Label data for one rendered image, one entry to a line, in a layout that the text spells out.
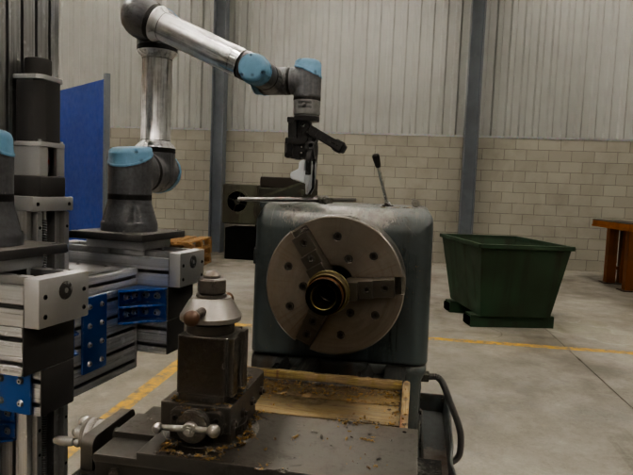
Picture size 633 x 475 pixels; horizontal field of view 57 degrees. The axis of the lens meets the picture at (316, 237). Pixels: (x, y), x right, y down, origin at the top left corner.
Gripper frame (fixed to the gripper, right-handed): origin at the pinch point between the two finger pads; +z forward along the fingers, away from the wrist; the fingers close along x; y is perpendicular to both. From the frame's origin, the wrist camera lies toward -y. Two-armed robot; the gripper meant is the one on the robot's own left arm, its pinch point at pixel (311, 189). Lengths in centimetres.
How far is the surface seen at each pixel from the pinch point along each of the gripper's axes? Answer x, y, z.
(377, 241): 32.1, -21.2, 10.9
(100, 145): -380, 287, -36
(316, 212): 14.7, -4.2, 5.7
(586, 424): -191, -132, 129
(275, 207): 13.9, 6.6, 5.0
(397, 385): 41, -28, 40
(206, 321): 93, -5, 17
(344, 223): 32.1, -13.7, 7.3
